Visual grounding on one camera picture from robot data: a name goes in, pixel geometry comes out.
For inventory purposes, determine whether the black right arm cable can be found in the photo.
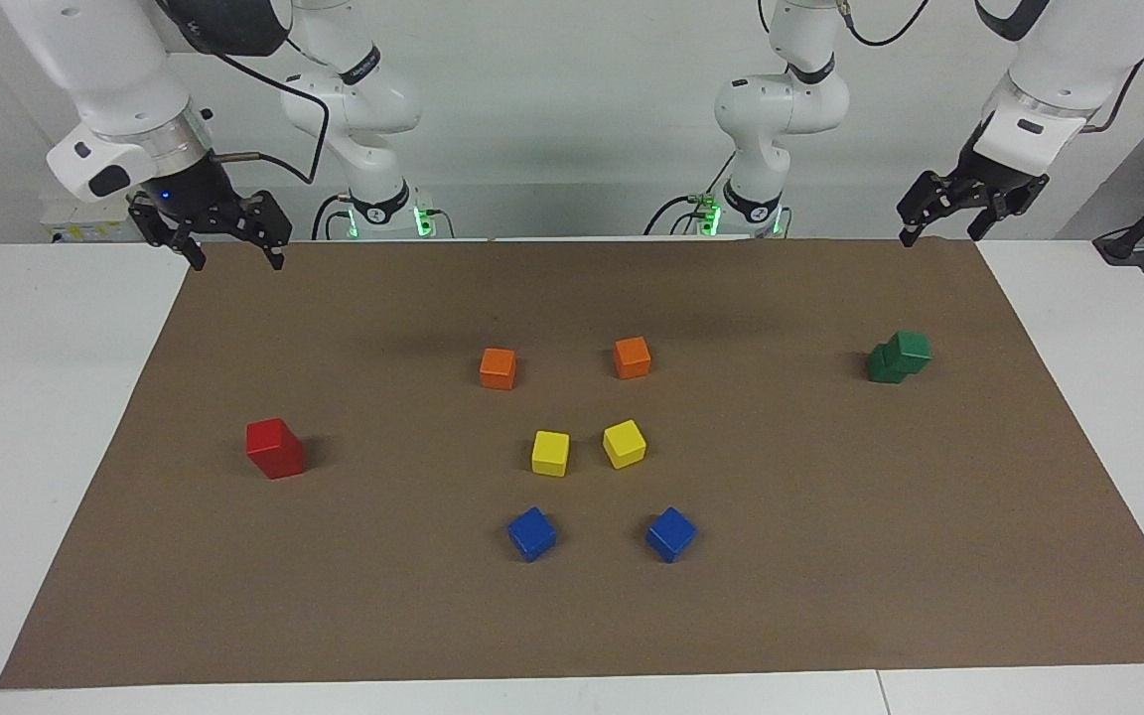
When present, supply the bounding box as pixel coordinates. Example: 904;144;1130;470
160;0;332;186

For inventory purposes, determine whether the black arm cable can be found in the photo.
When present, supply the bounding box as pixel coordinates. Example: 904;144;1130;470
160;0;332;186
833;0;1144;136

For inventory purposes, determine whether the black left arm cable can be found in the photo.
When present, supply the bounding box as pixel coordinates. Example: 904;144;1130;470
833;0;1144;136

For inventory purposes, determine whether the blue wooden cube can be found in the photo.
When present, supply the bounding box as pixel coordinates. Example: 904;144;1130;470
645;506;698;564
507;506;558;563

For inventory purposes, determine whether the white power strip box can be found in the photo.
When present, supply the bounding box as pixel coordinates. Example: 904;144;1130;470
41;192;150;243

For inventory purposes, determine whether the red wooden cube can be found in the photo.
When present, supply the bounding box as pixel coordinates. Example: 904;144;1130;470
256;447;306;481
245;418;299;462

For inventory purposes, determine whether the black base cable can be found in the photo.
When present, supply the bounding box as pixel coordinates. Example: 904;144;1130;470
311;193;456;241
643;149;738;237

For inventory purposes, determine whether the green wooden cube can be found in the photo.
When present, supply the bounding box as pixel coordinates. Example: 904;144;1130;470
885;331;933;376
867;344;911;385

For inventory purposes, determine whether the yellow wooden cube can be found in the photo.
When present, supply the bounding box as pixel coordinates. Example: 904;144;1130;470
531;430;571;478
603;419;647;470

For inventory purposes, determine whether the brown table mat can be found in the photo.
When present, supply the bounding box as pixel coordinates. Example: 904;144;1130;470
0;236;1144;690

